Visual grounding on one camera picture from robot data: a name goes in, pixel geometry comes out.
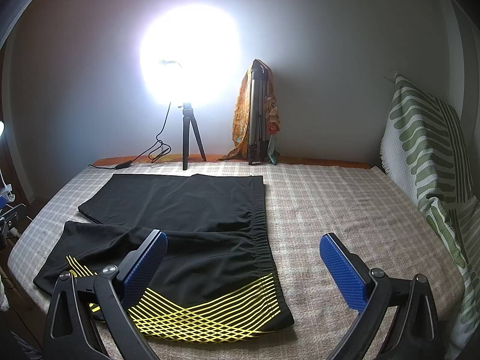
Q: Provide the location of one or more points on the green striped white pillow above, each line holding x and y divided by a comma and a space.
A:
423, 150

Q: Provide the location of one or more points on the bright ring light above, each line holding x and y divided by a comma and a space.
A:
192, 52

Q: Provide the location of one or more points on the black pants yellow stripes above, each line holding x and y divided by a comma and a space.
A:
217, 282

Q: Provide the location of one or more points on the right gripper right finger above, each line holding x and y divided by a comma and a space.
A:
414, 330

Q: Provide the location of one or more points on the checked beige bed cover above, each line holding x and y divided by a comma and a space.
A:
370, 214

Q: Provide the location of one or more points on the orange patterned scarf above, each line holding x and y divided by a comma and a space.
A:
241, 120

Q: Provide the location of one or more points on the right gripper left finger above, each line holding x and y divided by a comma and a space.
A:
71, 332

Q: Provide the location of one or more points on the folded silver tripod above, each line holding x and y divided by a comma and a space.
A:
257, 140

